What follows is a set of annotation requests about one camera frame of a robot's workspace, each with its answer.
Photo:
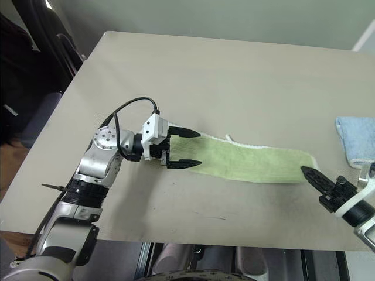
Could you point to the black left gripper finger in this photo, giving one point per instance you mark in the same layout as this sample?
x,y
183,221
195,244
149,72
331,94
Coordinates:
x,y
183,132
183,164

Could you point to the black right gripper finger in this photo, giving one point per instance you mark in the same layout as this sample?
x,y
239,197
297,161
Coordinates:
x,y
317,181

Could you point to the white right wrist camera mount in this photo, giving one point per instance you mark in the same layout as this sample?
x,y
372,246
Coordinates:
x,y
351,203

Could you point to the green towel with white hem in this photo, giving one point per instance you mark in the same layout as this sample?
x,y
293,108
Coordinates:
x,y
249,164

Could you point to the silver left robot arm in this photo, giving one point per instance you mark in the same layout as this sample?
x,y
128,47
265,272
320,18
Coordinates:
x,y
96,164

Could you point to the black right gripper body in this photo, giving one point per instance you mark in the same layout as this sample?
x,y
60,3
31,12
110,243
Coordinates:
x,y
337,196

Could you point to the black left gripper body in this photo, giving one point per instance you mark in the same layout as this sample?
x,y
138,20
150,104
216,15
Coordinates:
x,y
159,152

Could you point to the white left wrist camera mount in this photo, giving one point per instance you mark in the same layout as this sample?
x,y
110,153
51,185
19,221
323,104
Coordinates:
x,y
155,126

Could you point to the black office chair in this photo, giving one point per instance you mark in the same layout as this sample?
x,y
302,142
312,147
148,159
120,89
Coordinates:
x,y
67,47
23,73

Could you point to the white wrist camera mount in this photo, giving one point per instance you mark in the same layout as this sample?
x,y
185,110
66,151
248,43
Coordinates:
x,y
155,126
351,203

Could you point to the folded light blue towel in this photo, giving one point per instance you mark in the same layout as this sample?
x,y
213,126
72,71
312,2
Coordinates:
x,y
357,134

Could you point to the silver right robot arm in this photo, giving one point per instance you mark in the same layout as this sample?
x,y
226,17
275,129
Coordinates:
x,y
366,231

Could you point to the grey-blue chair seat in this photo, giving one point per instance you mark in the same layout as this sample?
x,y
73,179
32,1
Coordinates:
x,y
41,120

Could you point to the black table frame leg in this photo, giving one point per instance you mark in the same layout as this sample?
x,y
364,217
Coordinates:
x,y
145,260
325,266

